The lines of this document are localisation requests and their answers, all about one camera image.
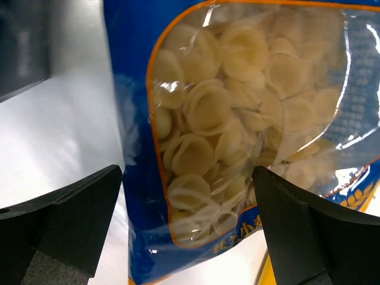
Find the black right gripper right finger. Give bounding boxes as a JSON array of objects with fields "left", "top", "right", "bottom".
[{"left": 252, "top": 166, "right": 379, "bottom": 284}]

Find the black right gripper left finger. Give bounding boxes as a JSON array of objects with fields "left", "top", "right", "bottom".
[{"left": 1, "top": 164, "right": 122, "bottom": 284}]

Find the blue orecchiette pasta bag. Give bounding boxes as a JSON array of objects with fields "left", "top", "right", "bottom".
[{"left": 103, "top": 1, "right": 379, "bottom": 284}]

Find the dark blue Barilla pasta box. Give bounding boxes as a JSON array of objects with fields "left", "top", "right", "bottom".
[{"left": 1, "top": 1, "right": 51, "bottom": 102}]

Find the yellow spaghetti bag on table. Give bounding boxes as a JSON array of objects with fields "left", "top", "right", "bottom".
[{"left": 254, "top": 253, "right": 277, "bottom": 285}]

